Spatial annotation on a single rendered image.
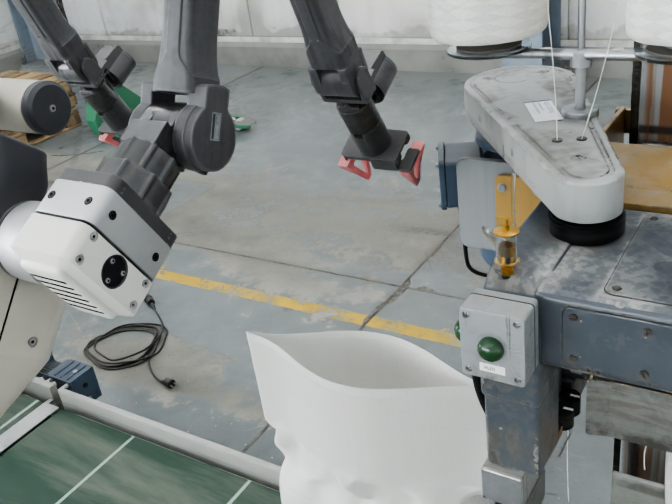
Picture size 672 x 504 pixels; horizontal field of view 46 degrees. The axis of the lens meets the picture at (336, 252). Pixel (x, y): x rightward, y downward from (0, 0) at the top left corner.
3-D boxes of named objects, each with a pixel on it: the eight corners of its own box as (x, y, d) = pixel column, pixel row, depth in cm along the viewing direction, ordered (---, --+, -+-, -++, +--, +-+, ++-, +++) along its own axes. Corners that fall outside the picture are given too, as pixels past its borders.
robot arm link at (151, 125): (111, 150, 87) (146, 154, 84) (155, 82, 91) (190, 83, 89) (156, 198, 94) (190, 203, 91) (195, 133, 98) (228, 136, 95)
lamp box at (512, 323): (462, 373, 90) (457, 306, 86) (477, 351, 93) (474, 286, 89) (525, 388, 86) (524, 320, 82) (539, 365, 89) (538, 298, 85)
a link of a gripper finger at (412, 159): (400, 164, 139) (383, 129, 132) (436, 168, 136) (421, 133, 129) (386, 195, 137) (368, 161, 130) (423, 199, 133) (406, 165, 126)
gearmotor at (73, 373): (10, 398, 265) (-4, 362, 258) (45, 373, 276) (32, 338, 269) (70, 421, 250) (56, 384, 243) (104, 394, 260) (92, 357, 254)
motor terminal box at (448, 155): (439, 224, 135) (435, 162, 130) (439, 200, 144) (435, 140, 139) (488, 222, 134) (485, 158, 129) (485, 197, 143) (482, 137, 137)
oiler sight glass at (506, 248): (492, 262, 89) (491, 235, 88) (500, 252, 91) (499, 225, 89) (513, 266, 88) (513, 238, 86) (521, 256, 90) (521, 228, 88)
